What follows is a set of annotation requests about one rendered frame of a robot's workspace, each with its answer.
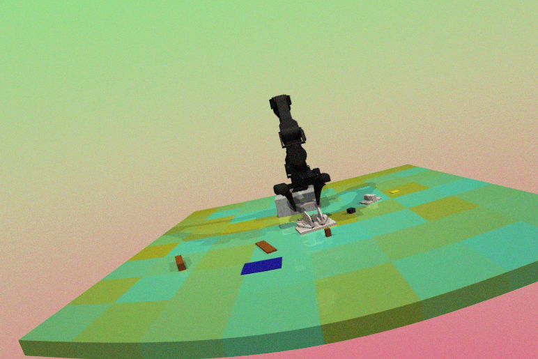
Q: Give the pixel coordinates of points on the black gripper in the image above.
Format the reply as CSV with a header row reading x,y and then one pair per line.
x,y
284,189

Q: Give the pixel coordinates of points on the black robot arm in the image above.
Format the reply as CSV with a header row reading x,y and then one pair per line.
x,y
290,135

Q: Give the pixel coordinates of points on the blue rectangular plate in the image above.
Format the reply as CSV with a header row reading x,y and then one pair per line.
x,y
261,266

